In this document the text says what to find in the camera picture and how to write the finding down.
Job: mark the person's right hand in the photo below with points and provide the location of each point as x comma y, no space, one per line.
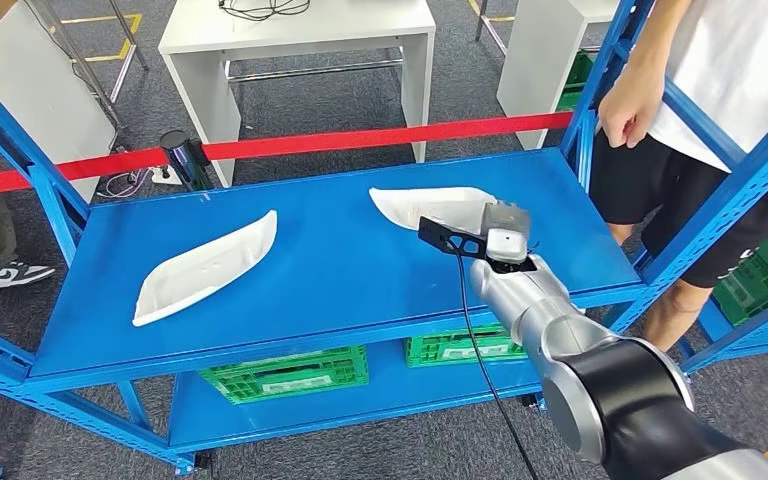
632,106

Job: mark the white plastic shell part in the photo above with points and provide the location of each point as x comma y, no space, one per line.
424,205
205,272

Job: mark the silver black robot right arm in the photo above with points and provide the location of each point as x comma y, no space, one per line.
536,298

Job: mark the person's right forearm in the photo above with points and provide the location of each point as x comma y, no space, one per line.
656,33

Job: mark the person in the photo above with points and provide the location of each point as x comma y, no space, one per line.
722,66

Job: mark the red barrier belt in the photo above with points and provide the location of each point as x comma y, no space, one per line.
357,139

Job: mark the white power strip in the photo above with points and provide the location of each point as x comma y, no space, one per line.
162,175

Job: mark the yellow floor tape square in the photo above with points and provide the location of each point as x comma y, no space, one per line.
131,36

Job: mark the white cabinet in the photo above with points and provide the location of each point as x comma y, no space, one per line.
39,99

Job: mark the person's black white shoe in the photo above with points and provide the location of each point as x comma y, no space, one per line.
16,273

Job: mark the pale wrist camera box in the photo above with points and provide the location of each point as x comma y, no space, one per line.
506,245

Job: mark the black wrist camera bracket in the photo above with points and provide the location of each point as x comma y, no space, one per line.
437,232

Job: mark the black stanchion post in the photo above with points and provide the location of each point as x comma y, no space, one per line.
182,159

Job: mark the chrome metal frame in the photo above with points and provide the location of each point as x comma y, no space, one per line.
122,73

